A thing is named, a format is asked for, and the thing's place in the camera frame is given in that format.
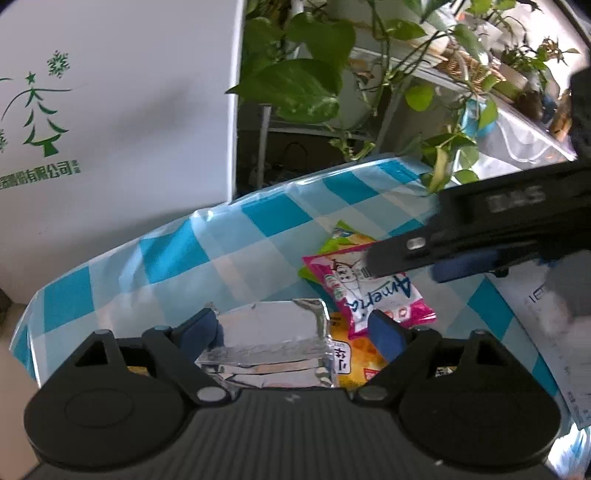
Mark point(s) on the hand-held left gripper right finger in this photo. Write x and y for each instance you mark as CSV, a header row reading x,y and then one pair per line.
x,y
385,337

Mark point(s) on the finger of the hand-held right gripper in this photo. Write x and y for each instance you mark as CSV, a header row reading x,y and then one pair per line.
x,y
401,254
466,266

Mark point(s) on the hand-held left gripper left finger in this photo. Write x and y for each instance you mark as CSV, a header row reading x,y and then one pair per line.
x,y
199,330

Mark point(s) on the yellow waffle snack packet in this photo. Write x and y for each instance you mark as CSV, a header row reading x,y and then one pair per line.
x,y
353,355

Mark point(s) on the pink snack packet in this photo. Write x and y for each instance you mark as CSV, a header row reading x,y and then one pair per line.
x,y
369,295

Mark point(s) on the green snack packet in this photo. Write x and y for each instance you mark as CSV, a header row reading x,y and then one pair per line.
x,y
344,235

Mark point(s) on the silver foil snack packet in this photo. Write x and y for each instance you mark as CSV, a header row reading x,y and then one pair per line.
x,y
272,327

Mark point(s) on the white paper sheet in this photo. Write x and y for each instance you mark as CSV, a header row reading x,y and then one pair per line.
x,y
531,323

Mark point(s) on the person's right hand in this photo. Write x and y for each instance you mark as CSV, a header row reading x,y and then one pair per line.
x,y
572,295

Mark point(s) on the blue checked tablecloth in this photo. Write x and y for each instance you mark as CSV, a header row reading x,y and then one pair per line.
x,y
161,267

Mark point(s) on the blue round disc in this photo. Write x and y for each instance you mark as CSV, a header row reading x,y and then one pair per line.
x,y
471,120

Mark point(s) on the wicker basket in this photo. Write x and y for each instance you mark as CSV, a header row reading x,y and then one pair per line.
x,y
466,64

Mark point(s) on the white metal plant rack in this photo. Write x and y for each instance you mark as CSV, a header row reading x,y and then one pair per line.
x,y
264,138

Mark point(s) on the green pothos plant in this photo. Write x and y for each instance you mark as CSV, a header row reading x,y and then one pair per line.
x,y
295,87

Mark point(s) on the white refrigerator with tree print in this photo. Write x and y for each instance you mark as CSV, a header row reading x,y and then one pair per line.
x,y
115,115

